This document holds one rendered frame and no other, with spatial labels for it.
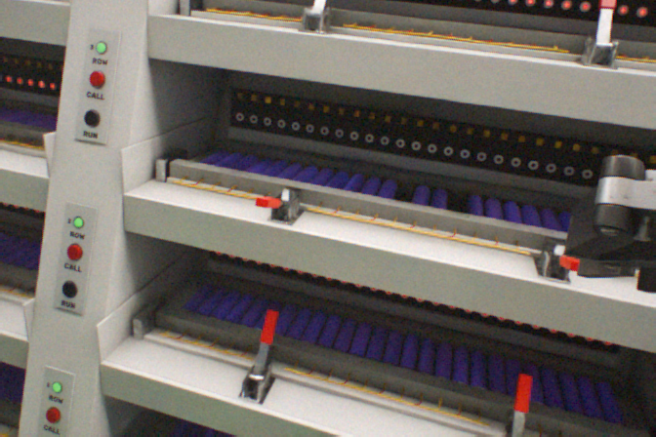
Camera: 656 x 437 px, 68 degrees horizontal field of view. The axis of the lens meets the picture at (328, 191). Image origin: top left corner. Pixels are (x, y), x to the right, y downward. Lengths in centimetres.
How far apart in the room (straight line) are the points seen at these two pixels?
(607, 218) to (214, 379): 48
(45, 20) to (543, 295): 60
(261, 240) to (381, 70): 21
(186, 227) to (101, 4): 26
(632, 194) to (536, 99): 31
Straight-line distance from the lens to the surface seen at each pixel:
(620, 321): 52
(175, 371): 61
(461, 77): 48
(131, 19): 59
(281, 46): 51
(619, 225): 18
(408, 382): 58
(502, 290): 49
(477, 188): 62
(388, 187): 58
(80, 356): 65
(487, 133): 63
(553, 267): 52
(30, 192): 66
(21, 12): 69
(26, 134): 75
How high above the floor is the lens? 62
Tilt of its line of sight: 5 degrees down
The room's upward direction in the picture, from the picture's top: 10 degrees clockwise
